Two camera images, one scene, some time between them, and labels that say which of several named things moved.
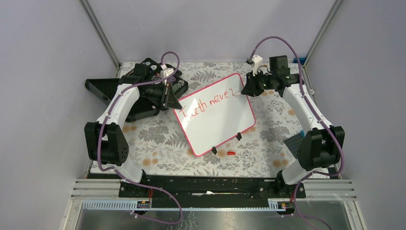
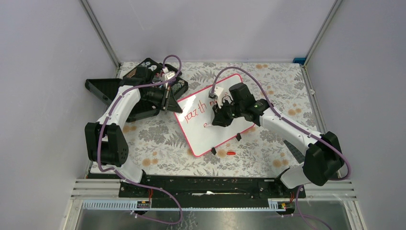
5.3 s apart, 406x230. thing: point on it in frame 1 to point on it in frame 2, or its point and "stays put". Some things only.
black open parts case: (160, 85) stays put
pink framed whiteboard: (213, 115) stays put
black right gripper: (250, 88) to (219, 119)
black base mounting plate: (212, 191) stays put
